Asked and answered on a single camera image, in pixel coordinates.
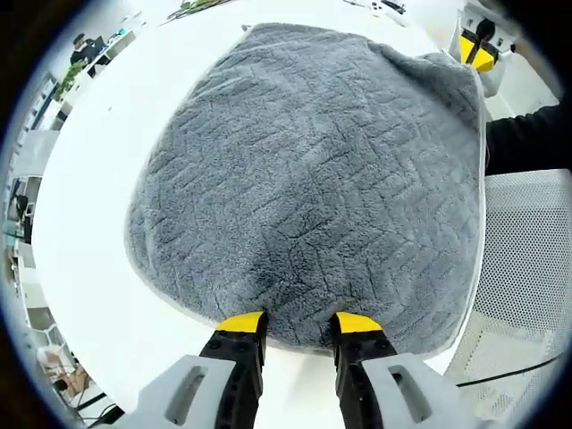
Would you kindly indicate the white mesh chair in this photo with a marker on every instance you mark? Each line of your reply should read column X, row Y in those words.
column 523, row 277

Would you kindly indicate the small green plant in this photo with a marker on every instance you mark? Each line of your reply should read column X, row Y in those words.
column 69, row 80

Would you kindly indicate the grey towel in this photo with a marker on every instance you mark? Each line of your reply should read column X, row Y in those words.
column 313, row 179

